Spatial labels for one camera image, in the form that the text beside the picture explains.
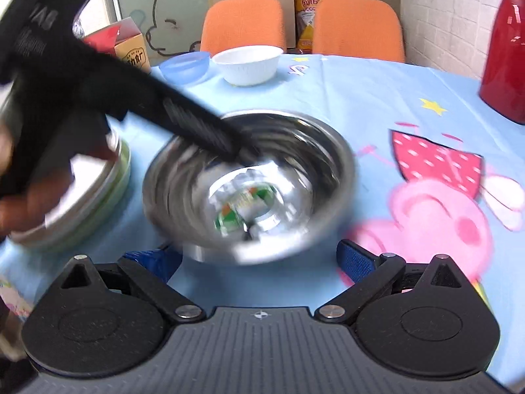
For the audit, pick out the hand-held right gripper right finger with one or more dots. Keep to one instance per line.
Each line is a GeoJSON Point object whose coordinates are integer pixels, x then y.
{"type": "Point", "coordinates": [356, 260]}

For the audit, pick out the red thermos jug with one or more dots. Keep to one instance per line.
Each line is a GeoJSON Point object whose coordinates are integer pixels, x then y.
{"type": "Point", "coordinates": [504, 69]}

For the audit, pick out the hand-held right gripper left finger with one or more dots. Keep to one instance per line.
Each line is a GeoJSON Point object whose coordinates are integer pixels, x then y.
{"type": "Point", "coordinates": [151, 259]}

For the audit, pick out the white floral deep plate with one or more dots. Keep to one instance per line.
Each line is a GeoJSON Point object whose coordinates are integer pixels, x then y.
{"type": "Point", "coordinates": [90, 180]}

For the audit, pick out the blue cartoon printed tablecloth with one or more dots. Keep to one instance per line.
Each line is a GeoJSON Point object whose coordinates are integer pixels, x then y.
{"type": "Point", "coordinates": [369, 102]}

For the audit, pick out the frosted glass partition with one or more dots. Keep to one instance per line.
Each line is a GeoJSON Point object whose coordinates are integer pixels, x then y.
{"type": "Point", "coordinates": [164, 8]}

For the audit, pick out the orange chair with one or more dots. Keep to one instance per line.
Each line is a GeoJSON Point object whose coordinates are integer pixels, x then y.
{"type": "Point", "coordinates": [242, 24]}
{"type": "Point", "coordinates": [357, 28]}

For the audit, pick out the white ceramic bowl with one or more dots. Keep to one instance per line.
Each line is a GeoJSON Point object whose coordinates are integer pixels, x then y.
{"type": "Point", "coordinates": [248, 67]}

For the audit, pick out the person's left hand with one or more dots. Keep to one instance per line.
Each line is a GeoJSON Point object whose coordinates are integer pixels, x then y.
{"type": "Point", "coordinates": [24, 209]}

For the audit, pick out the blue plastic bowl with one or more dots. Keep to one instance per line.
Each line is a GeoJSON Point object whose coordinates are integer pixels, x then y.
{"type": "Point", "coordinates": [184, 67]}

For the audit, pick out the green plastic plate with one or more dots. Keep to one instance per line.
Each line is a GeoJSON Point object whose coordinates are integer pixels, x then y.
{"type": "Point", "coordinates": [119, 191]}

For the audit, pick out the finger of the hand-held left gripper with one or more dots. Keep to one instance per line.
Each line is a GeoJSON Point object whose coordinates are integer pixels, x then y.
{"type": "Point", "coordinates": [184, 115]}

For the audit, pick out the stainless steel bowl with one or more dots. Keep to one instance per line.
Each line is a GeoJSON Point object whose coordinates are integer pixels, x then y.
{"type": "Point", "coordinates": [287, 152]}

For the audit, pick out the yellow snack bag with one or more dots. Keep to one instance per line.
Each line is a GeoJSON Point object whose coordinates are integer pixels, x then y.
{"type": "Point", "coordinates": [305, 20]}

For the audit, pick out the red biscuit box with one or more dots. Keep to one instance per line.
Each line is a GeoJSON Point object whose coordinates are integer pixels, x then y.
{"type": "Point", "coordinates": [123, 45]}

